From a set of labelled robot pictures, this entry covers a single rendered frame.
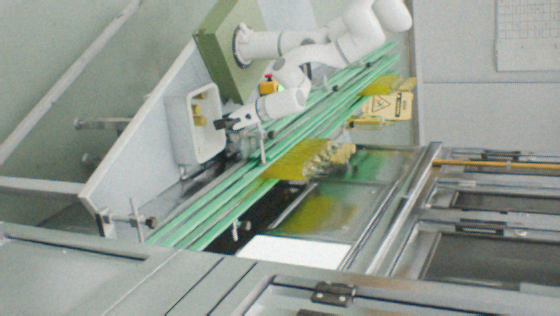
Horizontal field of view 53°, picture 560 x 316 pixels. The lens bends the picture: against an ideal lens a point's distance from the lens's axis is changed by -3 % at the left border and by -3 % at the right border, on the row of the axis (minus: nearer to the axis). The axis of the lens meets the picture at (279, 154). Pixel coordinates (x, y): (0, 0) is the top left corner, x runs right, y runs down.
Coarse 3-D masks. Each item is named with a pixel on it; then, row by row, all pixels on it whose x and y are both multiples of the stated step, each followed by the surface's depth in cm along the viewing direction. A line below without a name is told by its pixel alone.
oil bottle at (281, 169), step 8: (280, 160) 200; (288, 160) 199; (296, 160) 198; (272, 168) 198; (280, 168) 196; (288, 168) 195; (296, 168) 194; (304, 168) 192; (264, 176) 200; (272, 176) 199; (280, 176) 197; (288, 176) 196; (296, 176) 195; (304, 176) 193
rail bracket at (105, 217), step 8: (104, 208) 140; (136, 208) 134; (96, 216) 138; (104, 216) 138; (112, 216) 138; (120, 216) 137; (136, 216) 134; (152, 216) 133; (104, 224) 139; (112, 224) 141; (136, 224) 134; (144, 224) 134; (152, 224) 132; (104, 232) 139; (112, 232) 141
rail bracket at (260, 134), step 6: (258, 126) 187; (240, 132) 190; (246, 132) 190; (252, 132) 190; (258, 132) 187; (264, 132) 189; (270, 132) 186; (240, 138) 191; (258, 138) 188; (270, 138) 187; (264, 156) 191; (264, 162) 192
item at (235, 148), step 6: (228, 132) 194; (234, 132) 193; (228, 138) 194; (234, 138) 192; (228, 144) 194; (234, 144) 193; (240, 144) 192; (228, 150) 195; (234, 150) 194; (240, 150) 193; (246, 150) 195; (228, 156) 196; (234, 156) 195; (240, 156) 194; (246, 156) 196
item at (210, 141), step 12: (192, 96) 173; (216, 96) 186; (204, 108) 189; (216, 108) 188; (192, 120) 174; (192, 132) 175; (204, 132) 192; (216, 132) 191; (204, 144) 192; (216, 144) 191; (204, 156) 182
